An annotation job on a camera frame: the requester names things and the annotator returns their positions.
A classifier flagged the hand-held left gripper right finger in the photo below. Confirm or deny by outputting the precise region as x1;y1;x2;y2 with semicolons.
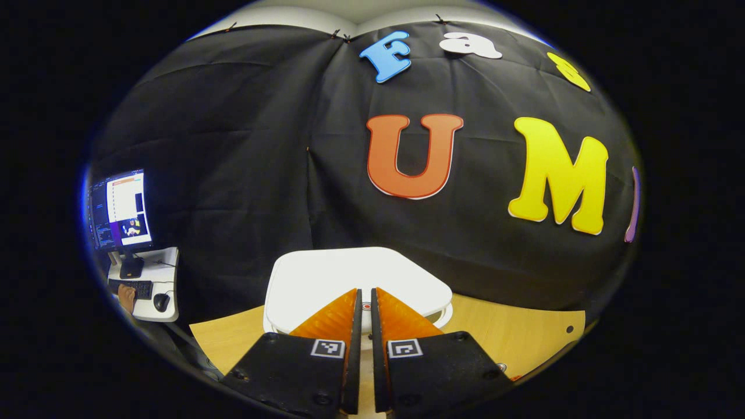
370;287;514;415

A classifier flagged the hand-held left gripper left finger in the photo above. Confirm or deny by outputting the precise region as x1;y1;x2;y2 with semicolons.
220;287;364;416

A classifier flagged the white desktop garbage bin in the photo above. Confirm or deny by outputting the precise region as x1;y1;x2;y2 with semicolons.
263;247;453;350

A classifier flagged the wooden desktop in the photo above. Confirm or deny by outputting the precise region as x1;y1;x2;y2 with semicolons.
189;294;586;419

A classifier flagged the white side table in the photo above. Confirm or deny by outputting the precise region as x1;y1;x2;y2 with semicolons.
108;247;180;322

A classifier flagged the black keyboard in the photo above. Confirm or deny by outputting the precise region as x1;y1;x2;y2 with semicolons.
109;279;154;300

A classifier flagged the black monitor stand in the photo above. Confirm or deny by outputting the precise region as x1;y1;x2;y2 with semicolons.
119;251;145;279

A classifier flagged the black backdrop cloth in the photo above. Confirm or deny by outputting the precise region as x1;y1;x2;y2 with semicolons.
87;22;641;350

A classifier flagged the computer monitor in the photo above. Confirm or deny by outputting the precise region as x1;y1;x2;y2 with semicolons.
87;169;155;254

